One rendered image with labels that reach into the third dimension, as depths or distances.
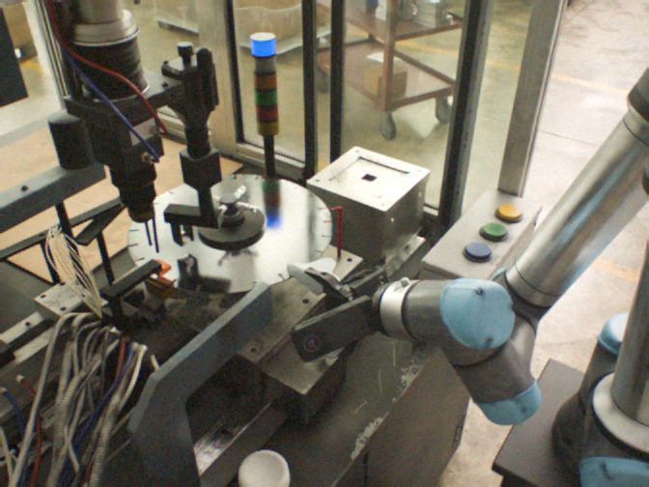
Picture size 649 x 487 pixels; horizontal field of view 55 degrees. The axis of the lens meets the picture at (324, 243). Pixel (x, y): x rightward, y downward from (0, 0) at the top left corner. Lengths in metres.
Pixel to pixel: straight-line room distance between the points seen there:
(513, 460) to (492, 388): 0.25
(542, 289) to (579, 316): 1.61
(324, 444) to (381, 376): 0.16
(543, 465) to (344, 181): 0.62
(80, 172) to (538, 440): 0.81
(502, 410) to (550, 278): 0.17
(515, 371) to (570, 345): 1.54
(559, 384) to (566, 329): 1.24
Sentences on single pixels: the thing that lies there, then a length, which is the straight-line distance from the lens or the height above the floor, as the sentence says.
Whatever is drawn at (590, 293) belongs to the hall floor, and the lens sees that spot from 2.53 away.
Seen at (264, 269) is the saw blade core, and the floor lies 0.95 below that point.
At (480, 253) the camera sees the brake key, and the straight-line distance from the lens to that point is 1.06.
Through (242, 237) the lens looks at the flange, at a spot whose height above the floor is 0.96.
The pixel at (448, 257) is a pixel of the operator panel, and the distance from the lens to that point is 1.06.
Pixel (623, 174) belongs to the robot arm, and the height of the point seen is 1.21.
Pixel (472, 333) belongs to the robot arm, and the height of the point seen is 1.07.
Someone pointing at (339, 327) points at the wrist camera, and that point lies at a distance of 0.80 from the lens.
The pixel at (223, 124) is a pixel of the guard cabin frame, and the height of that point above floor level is 0.84.
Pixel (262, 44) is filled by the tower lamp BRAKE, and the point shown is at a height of 1.15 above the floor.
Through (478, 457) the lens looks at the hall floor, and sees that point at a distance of 1.91.
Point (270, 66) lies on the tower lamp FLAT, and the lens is 1.20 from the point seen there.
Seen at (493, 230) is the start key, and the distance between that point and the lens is 1.12.
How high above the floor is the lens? 1.54
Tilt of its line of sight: 37 degrees down
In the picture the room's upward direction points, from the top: straight up
